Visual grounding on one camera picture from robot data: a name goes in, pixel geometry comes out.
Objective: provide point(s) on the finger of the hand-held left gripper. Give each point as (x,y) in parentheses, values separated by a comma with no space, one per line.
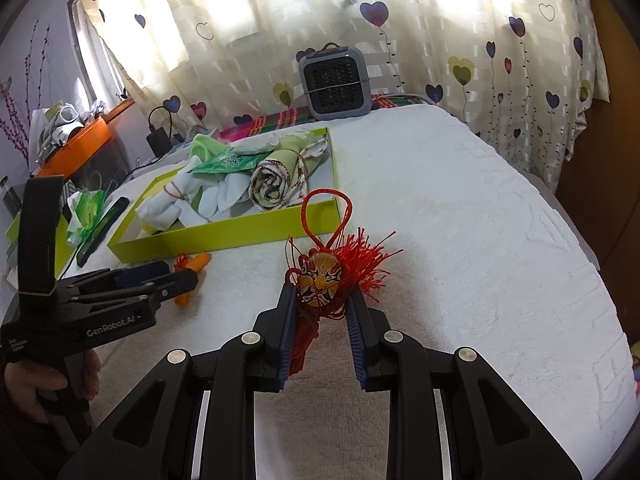
(170,284)
(140,272)

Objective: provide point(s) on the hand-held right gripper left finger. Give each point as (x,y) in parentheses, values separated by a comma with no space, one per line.
(285,340)

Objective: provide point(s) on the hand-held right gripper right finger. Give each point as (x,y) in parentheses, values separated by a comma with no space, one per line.
(357,340)

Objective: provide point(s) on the orange soft toy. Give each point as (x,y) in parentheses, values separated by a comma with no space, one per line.
(200,261)

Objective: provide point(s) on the white sock bundle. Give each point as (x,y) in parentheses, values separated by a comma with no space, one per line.
(255,145)
(160,210)
(225,190)

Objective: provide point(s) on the yellow-green cardboard box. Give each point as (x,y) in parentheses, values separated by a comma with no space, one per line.
(225,237)

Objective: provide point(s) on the green foil packet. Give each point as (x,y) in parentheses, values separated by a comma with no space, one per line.
(230,162)

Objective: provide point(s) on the green microfibre cloth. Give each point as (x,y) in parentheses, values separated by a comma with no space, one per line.
(205,147)

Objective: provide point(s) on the green towel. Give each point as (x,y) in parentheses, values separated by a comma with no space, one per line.
(280,170)

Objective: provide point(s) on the person's left hand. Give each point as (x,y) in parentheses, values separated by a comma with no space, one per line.
(25,385)

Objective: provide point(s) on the black smartphone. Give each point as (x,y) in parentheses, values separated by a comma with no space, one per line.
(105,225)

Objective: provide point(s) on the yellow-green chevron box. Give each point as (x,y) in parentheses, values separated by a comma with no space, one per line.
(64,250)

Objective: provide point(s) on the green and white plastic bag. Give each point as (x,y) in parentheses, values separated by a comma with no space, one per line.
(90,210)

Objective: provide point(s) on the black charger adapter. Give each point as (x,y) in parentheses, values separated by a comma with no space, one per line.
(159,142)

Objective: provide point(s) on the orange shelf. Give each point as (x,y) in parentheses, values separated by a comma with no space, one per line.
(85,140)

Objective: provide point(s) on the pile of white clutter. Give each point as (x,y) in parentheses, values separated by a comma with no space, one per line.
(60,120)

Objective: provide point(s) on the grey portable heater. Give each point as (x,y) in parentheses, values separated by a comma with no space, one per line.
(335,80)

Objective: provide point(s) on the wooden wardrobe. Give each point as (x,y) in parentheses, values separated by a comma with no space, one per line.
(615,185)

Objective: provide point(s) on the heart print curtain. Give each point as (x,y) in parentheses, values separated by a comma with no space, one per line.
(300,0)

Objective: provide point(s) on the pink blossom wall decal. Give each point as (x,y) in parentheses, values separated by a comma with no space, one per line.
(12,115)

